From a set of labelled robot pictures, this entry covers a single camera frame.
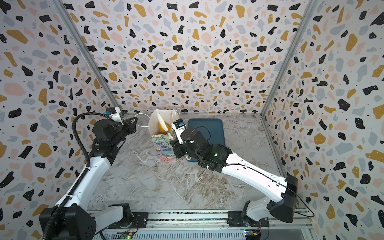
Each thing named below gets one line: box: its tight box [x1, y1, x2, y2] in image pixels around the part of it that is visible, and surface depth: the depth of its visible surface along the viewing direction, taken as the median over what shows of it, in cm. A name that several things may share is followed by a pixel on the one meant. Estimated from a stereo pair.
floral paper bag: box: [148, 108, 181, 162], surface depth 85 cm
